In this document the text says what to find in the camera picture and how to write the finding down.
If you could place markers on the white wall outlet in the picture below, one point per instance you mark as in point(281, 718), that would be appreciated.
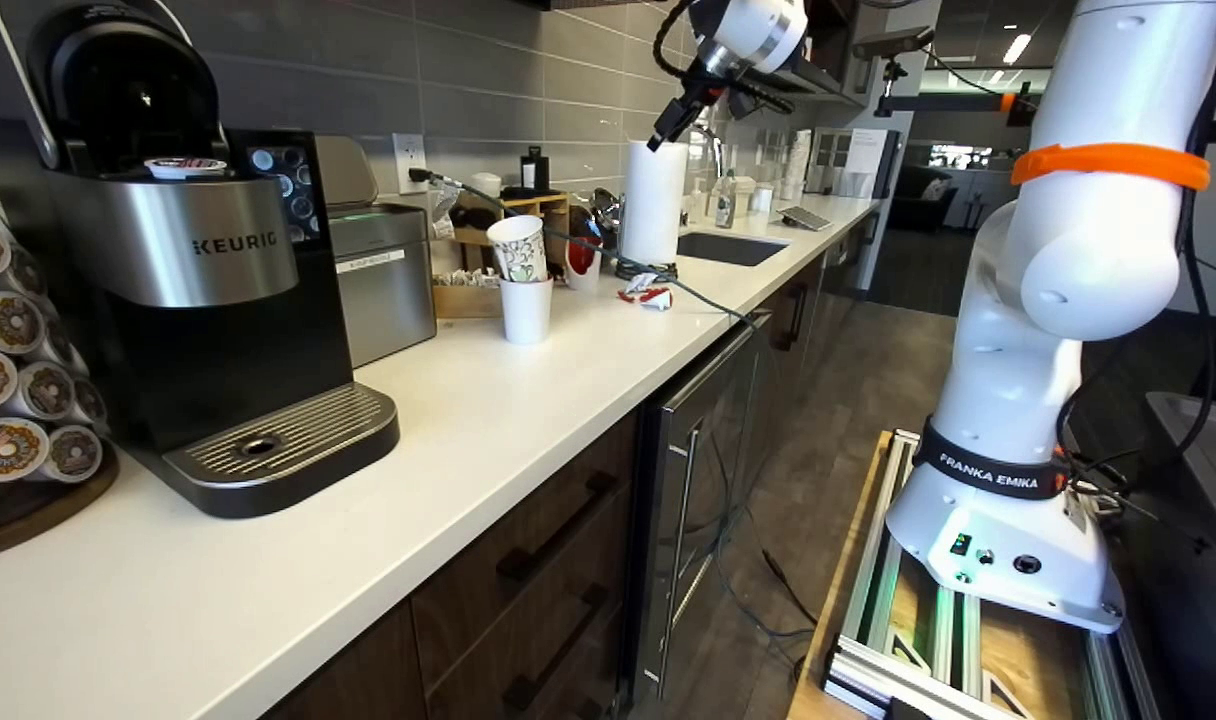
point(411, 162)

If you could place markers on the aluminium robot cart frame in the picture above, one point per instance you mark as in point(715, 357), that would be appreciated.
point(928, 643)

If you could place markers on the k-cup carousel rack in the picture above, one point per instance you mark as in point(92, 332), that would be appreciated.
point(63, 504)

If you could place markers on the chrome faucet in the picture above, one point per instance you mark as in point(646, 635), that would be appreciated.
point(724, 184)

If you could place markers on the black Keurig coffee maker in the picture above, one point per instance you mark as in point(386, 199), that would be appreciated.
point(209, 332)

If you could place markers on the broken white mug red inside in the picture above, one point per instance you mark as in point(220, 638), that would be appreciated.
point(581, 267)

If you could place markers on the printed paper cup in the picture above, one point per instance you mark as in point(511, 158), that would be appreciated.
point(517, 250)

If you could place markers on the small white cup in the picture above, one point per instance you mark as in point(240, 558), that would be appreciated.
point(485, 184)

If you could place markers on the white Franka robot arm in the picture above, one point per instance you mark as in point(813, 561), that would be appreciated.
point(1101, 267)

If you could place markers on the white paper towel roll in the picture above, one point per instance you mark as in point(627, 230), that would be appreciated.
point(655, 201)

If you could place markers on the large red mug shard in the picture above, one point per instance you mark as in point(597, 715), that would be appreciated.
point(634, 286)

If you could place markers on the wooden countertop organizer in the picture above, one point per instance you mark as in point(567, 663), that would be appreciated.
point(554, 221)

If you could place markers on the dark wood base cabinet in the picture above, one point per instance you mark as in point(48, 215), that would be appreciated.
point(531, 584)

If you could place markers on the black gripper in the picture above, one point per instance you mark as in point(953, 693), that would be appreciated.
point(698, 85)

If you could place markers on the white red-rimmed coffee pod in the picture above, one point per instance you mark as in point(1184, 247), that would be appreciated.
point(185, 164)

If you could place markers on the stainless steel box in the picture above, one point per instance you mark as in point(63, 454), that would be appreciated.
point(386, 286)

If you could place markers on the black countertop sink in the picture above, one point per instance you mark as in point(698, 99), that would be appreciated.
point(730, 250)

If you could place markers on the small box of packets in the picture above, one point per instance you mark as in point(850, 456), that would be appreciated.
point(467, 298)

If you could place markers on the black canister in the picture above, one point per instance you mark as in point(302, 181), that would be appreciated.
point(535, 170)

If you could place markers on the stainless undercounter appliance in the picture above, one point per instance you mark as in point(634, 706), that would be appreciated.
point(694, 480)

